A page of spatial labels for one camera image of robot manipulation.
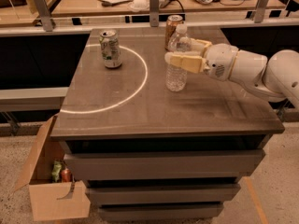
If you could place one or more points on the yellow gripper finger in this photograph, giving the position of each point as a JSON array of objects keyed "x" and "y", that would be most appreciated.
[
  {"x": 200, "y": 46},
  {"x": 189, "y": 61}
]

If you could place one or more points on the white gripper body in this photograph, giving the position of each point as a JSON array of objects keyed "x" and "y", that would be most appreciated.
[{"x": 219, "y": 61}]

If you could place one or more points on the clear plastic water bottle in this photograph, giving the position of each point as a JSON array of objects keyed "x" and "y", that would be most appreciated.
[{"x": 176, "y": 77}]

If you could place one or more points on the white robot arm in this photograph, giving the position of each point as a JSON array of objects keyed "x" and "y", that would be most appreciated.
[{"x": 273, "y": 79}]

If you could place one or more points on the orange LaCroix can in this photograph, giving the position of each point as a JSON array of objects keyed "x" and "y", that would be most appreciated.
[{"x": 171, "y": 35}]

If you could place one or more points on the green white soda can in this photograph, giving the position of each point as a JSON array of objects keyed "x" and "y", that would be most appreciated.
[{"x": 110, "y": 49}]

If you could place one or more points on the grey drawer cabinet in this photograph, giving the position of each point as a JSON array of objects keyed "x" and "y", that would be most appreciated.
[{"x": 143, "y": 152}]

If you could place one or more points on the red can in box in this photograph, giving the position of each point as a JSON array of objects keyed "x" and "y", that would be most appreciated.
[{"x": 66, "y": 175}]

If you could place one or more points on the green snack bag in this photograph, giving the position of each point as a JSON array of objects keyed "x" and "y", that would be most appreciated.
[{"x": 55, "y": 173}]

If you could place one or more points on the open cardboard box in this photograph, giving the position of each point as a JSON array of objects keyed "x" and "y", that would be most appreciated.
[{"x": 51, "y": 201}]

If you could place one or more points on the middle metal bracket post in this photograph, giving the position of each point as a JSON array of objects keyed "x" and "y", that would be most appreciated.
[{"x": 154, "y": 13}]

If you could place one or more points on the metal bracket post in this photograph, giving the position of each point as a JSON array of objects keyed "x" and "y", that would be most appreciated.
[
  {"x": 44, "y": 15},
  {"x": 154, "y": 13},
  {"x": 258, "y": 14}
]

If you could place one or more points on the right metal bracket post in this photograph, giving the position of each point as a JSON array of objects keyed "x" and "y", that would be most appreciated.
[{"x": 258, "y": 14}]

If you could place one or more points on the left metal bracket post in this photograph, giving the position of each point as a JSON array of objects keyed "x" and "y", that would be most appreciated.
[{"x": 44, "y": 15}]

